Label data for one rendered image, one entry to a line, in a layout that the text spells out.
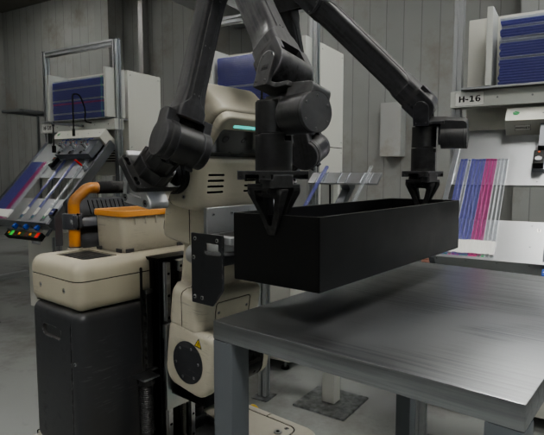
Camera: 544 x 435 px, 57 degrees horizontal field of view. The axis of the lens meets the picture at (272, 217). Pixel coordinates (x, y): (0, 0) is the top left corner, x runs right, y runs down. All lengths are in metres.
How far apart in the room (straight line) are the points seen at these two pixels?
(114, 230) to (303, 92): 0.85
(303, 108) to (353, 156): 5.53
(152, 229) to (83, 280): 0.26
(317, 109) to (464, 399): 0.40
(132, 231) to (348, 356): 0.89
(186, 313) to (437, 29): 5.26
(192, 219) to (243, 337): 0.51
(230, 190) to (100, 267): 0.38
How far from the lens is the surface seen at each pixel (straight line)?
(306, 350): 0.70
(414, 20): 6.22
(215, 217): 1.16
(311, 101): 0.70
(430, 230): 1.09
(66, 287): 1.35
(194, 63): 1.05
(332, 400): 2.37
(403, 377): 0.63
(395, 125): 5.85
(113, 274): 1.35
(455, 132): 1.23
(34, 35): 10.35
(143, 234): 1.44
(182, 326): 1.26
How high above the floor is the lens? 1.03
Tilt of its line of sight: 5 degrees down
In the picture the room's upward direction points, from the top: straight up
